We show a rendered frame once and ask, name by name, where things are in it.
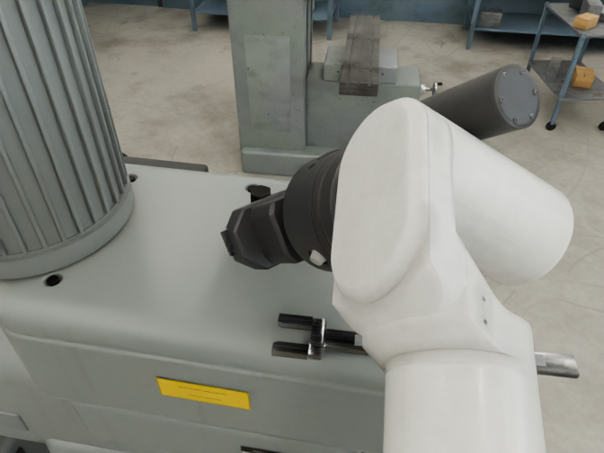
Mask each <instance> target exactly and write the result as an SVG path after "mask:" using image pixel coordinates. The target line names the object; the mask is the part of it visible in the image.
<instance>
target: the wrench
mask: <svg viewBox="0 0 604 453"><path fill-rule="evenodd" d="M278 326H280V327H281V328H289V329H297V330H305V331H311V334H310V341H309V344H302V343H294V342H274V343H273V345H272V349H271V356H277V357H285V358H292V359H301V360H307V357H308V358H309V359H311V360H321V359H322V357H323V350H325V351H334V352H342V353H350V354H359V355H367V356H369V355H368V354H367V352H366V351H365V350H364V349H363V347H362V335H359V334H358V333H356V332H354V331H346V330H338V329H329V328H327V329H326V320H325V319H322V318H314V319H313V317H312V316H304V315H288V314H280V315H279V319H278ZM325 329H326V330H325ZM534 352H535V360H536V368H537V375H543V376H551V377H560V378H575V379H576V378H578V377H579V376H580V372H579V370H578V367H577V364H576V361H575V358H574V356H573V355H572V354H563V353H554V352H546V351H534Z"/></svg>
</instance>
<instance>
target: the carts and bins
mask: <svg viewBox="0 0 604 453"><path fill-rule="evenodd" d="M548 9H549V10H550V11H551V12H552V13H553V14H554V15H556V16H557V17H558V18H559V19H560V20H561V21H562V22H564V23H565V24H566V25H567V26H568V27H569V28H570V29H572V30H573V31H574V32H575V33H576V34H577V35H578V36H580V38H579V41H578V43H577V46H576V49H575V51H574V54H573V58H572V60H562V58H558V57H551V60H533V59H534V56H535V53H536V50H537V45H538V42H539V39H540V35H541V32H542V30H543V26H544V23H545V20H546V15H547V12H548ZM590 38H604V5H603V3H602V2H601V1H600V0H571V1H570V3H549V2H545V7H544V10H543V13H542V16H541V20H540V23H539V25H538V29H537V34H536V38H535V40H534V43H533V47H532V50H531V52H530V56H529V59H528V64H527V67H526V69H527V70H528V71H530V69H531V68H533V69H534V70H535V72H536V73H537V74H538V76H539V77H540V78H541V79H542V80H543V82H544V83H545V84H546V85H547V87H548V88H549V89H550V90H551V91H552V93H553V94H554V95H555V96H556V98H557V99H558V100H557V102H556V105H555V109H554V112H553V114H552V117H551V120H550V121H549V122H548V123H547V124H546V129H547V130H553V129H555V127H556V124H555V120H556V117H557V115H558V112H559V110H560V107H561V104H562V102H563V101H604V83H603V82H602V81H601V80H600V79H599V78H598V77H597V76H596V75H595V74H594V71H593V68H592V67H586V66H585V65H584V64H583V63H582V58H583V55H584V52H585V50H586V48H587V45H588V42H589V40H590Z"/></svg>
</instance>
